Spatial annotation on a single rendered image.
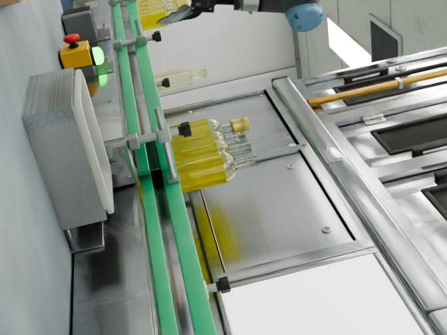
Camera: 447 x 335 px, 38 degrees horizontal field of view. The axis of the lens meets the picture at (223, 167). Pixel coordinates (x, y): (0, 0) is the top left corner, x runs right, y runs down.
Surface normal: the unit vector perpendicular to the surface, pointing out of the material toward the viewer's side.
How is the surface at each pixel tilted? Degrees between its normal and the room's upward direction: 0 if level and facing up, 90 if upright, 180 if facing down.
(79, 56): 90
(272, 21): 90
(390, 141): 90
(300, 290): 90
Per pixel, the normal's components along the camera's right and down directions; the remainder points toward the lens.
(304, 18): 0.19, 0.84
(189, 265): -0.16, -0.85
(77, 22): 0.18, 0.48
